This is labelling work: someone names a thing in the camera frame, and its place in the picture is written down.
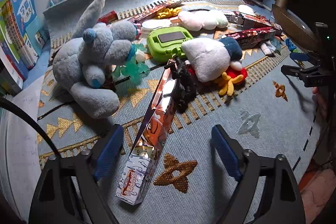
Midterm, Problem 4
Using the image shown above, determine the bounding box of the person's right hand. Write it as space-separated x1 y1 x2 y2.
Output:
312 86 329 123

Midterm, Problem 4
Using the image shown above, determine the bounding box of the yellow toy figure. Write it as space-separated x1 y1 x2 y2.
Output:
157 7 183 19

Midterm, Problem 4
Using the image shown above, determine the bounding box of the teal translucent toy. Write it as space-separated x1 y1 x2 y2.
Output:
113 43 151 85

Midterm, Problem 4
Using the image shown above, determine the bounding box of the row of books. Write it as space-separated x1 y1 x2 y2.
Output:
0 0 50 94

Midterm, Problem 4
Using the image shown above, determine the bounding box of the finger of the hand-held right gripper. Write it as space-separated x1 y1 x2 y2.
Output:
290 52 319 67
281 64 319 81

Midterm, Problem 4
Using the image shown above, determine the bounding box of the white checked eraser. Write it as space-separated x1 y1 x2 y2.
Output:
260 42 278 56

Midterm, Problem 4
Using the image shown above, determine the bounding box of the brown woven basket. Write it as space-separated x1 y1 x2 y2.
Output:
272 4 317 54

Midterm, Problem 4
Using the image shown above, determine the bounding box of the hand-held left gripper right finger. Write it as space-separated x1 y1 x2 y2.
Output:
211 124 306 224

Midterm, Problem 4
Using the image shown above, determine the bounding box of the white and blue plush bird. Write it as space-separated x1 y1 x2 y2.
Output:
181 36 248 96

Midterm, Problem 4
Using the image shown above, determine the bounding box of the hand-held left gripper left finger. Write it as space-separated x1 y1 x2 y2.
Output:
28 124 124 224

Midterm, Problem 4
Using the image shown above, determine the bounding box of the green plastic case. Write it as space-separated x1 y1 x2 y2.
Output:
146 26 195 62

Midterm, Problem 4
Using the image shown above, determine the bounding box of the long printed card box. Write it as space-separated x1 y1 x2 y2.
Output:
98 11 118 24
220 27 283 50
115 67 181 206
126 0 184 24
226 11 282 30

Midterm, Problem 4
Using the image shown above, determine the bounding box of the black toy figure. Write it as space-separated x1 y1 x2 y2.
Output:
164 56 197 113

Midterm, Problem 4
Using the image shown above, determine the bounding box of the small blue toy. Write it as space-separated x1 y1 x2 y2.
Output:
286 38 300 53

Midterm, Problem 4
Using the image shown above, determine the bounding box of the blue patterned rug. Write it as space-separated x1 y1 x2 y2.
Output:
37 0 323 224

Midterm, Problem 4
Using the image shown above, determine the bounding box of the black cable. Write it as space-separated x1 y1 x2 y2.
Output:
0 97 62 159

